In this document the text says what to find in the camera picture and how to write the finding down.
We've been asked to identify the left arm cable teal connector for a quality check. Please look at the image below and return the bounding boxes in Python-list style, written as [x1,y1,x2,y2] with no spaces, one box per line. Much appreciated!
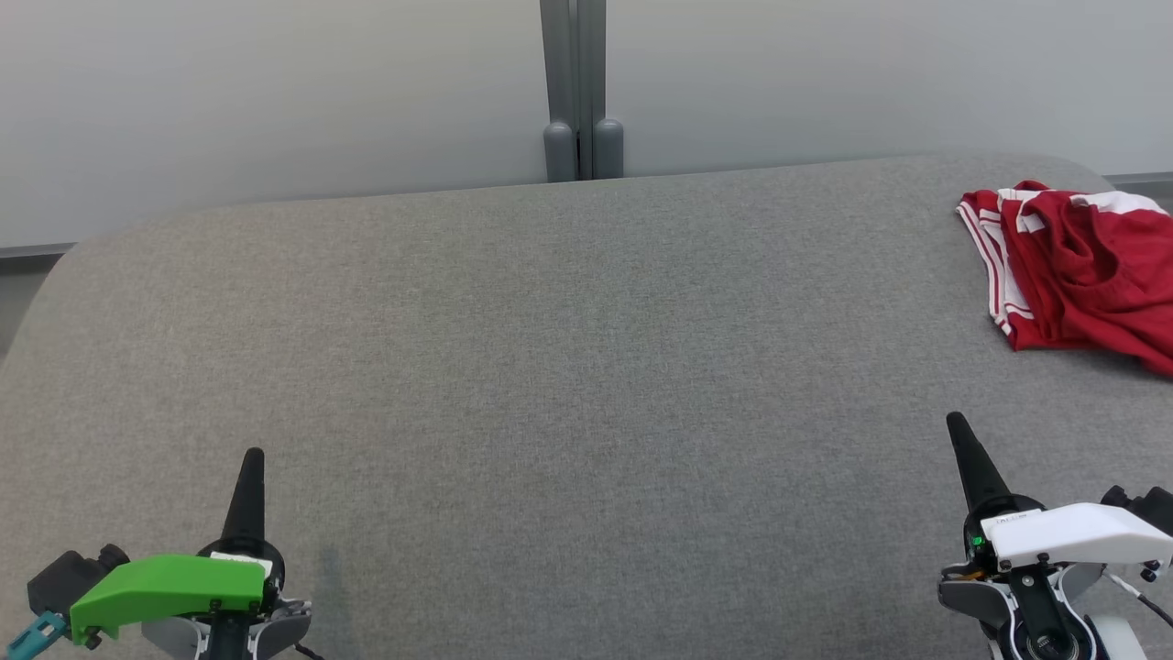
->
[5,610,70,660]

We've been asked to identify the red jersey with white trim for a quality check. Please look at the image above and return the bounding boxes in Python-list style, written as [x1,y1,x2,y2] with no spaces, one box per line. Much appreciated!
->
[956,187,1114,353]

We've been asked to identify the red shorts with white stripe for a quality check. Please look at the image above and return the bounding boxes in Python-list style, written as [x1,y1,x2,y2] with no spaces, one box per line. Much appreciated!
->
[999,180,1173,379]

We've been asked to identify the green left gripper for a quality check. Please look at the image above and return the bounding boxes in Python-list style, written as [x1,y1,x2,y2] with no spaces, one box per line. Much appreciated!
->
[69,446,286,647]

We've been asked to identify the grey double partition post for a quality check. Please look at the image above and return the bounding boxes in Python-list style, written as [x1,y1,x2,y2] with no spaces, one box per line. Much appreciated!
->
[541,0,626,182]

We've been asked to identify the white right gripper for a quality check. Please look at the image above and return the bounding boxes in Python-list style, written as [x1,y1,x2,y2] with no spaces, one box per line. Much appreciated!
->
[946,412,1173,573]

